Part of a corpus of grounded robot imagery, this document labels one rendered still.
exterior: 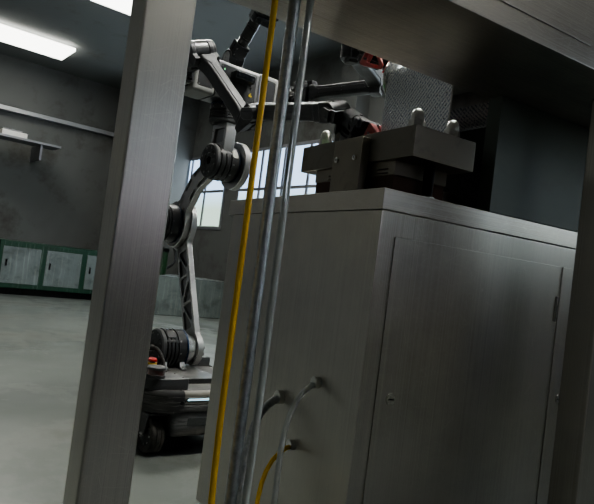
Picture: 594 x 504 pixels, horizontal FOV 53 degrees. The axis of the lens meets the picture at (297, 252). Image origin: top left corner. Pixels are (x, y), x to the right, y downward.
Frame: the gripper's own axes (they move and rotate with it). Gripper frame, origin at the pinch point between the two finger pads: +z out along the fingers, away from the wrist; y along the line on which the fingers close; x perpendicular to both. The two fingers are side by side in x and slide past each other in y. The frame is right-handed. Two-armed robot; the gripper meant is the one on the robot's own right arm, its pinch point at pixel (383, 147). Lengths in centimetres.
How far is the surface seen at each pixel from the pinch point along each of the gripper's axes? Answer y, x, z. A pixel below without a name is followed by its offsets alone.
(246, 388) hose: 55, -18, 67
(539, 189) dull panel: -16.2, 9.6, 34.8
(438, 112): 0.2, 14.5, 12.9
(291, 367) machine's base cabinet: 26, -41, 37
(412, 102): 0.2, 13.1, 2.8
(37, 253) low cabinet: -22, -408, -579
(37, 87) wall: -12, -285, -856
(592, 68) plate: 1, 35, 44
